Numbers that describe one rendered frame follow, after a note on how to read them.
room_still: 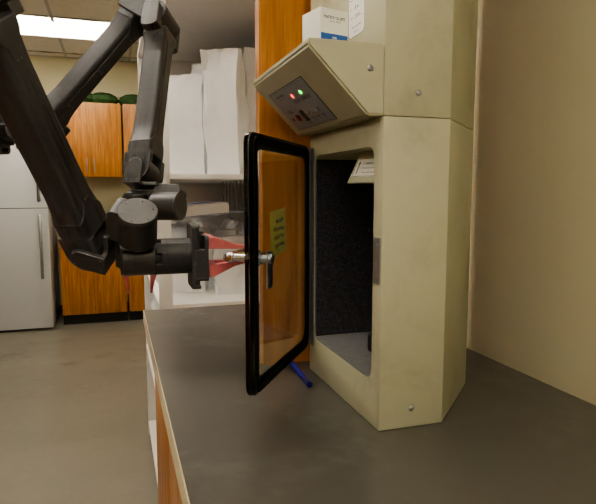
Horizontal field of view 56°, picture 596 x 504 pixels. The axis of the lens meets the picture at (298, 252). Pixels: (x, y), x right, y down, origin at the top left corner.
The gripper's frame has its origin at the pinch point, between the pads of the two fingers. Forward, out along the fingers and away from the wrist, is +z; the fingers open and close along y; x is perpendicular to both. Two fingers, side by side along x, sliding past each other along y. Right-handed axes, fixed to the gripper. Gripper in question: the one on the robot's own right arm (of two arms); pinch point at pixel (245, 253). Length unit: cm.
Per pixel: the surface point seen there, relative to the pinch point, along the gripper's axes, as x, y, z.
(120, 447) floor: 197, -120, -22
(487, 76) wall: 18, 36, 60
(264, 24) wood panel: 20.0, 42.8, 8.9
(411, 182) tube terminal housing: -17.0, 11.5, 21.3
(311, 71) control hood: -11.8, 27.6, 7.6
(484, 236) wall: 17, 0, 60
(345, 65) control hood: -17.0, 27.6, 10.7
